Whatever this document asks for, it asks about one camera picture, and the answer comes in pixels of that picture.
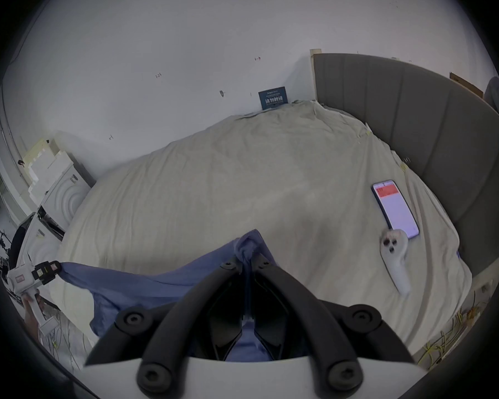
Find white washing machine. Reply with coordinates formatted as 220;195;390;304
9;162;96;273

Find dark blue sign card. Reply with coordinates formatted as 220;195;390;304
258;86;289;110

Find smartphone with lit screen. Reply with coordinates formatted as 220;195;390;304
371;180;420;240

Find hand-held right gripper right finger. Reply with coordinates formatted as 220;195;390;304
254;260;416;396

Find white hand controller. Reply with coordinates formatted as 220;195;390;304
379;228;412;295

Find white foam packing pieces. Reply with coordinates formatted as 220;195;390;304
20;137;73;200

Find bed with beige sheet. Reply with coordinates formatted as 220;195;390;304
46;99;474;358

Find blue shirt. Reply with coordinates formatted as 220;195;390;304
55;229;278;362

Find grey padded headboard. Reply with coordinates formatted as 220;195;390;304
313;53;499;277

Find person's left hand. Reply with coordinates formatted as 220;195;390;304
21;293;47;344

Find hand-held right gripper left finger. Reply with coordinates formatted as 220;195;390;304
84;257;244;397

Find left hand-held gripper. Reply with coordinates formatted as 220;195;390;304
5;260;63;340

